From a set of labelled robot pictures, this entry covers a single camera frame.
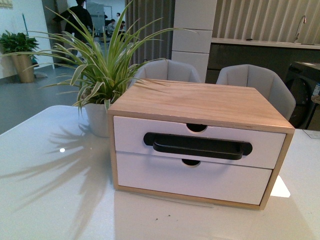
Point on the black drawer handle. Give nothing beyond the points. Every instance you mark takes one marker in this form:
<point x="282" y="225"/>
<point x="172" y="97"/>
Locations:
<point x="198" y="146"/>

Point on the white drawer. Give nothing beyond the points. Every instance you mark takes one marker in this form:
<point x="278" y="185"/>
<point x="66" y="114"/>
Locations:
<point x="129" y="137"/>
<point x="210" y="180"/>

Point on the wooden drawer cabinet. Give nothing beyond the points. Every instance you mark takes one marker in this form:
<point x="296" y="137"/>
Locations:
<point x="199" y="105"/>

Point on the left grey chair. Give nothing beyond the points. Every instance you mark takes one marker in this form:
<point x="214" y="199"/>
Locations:
<point x="166" y="69"/>

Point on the grey chair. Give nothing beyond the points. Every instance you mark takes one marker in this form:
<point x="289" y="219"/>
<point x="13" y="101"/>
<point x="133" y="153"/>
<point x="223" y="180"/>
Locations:
<point x="265" y="81"/>
<point x="166" y="69"/>

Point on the white plant pot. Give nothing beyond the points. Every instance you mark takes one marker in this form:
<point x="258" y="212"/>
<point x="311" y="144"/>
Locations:
<point x="97" y="119"/>

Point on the green spider plant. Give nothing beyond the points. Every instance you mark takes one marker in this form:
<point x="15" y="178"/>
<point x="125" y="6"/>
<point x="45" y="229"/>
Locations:
<point x="102" y="75"/>

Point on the right grey chair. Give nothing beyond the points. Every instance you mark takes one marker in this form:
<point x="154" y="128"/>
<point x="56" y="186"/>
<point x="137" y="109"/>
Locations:
<point x="265" y="81"/>

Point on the white square pillar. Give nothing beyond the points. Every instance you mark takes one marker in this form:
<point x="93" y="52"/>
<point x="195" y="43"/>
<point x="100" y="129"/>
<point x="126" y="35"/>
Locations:
<point x="191" y="43"/>

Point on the dark kitchen counter cabinet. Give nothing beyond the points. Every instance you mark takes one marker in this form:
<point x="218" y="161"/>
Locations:
<point x="273" y="56"/>

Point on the tan tall planter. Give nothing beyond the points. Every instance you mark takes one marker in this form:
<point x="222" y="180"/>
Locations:
<point x="23" y="66"/>

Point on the black washing machine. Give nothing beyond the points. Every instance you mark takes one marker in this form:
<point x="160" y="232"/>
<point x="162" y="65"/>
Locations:
<point x="303" y="81"/>

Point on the background potted green plant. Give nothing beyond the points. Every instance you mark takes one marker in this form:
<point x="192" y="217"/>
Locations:
<point x="17" y="43"/>

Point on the silver kitchen faucet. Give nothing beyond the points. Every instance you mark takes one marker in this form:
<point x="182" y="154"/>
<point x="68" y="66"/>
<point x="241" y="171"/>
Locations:
<point x="302" y="21"/>

